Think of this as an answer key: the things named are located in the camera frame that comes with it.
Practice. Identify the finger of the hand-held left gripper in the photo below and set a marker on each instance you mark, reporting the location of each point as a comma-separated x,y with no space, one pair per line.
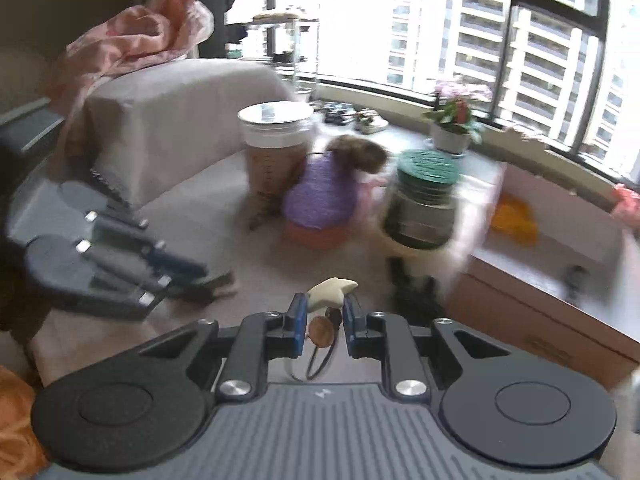
135,292
175,261

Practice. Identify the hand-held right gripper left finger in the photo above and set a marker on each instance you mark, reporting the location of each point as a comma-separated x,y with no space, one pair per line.
298,327

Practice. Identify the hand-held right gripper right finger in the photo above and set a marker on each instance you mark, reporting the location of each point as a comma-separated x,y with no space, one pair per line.
351,332

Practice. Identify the black hair clip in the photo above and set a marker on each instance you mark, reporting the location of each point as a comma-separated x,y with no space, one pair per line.
212,287

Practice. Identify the purple and pink towel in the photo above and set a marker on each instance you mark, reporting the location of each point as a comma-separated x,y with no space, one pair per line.
320,200

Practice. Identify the pink cardboard box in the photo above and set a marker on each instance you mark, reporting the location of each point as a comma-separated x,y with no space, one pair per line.
550,265

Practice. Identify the white jar with green lid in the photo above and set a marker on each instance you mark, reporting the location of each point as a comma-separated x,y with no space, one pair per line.
420,210

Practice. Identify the beige jar with clear lid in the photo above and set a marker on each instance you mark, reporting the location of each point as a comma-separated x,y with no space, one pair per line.
272,160

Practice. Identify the orange cloth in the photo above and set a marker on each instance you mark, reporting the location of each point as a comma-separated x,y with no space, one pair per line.
17,425

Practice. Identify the brown fuzzy cloth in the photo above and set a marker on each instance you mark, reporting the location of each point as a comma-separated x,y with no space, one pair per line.
355,152

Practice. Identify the yellow cloth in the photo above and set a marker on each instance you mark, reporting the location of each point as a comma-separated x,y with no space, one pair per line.
515,220

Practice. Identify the pink crumpled cloth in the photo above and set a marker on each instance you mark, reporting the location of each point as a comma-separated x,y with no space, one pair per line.
125,45

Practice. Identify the windowsill clutter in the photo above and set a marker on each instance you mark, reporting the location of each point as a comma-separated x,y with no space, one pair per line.
355,117

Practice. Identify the potted plant with pink flowers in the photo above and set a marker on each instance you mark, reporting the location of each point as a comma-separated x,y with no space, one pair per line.
452,137

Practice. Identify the pink checkered cloth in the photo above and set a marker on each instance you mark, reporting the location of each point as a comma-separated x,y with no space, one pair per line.
627,207

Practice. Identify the black window frame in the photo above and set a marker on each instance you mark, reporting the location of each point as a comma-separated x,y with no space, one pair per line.
512,35

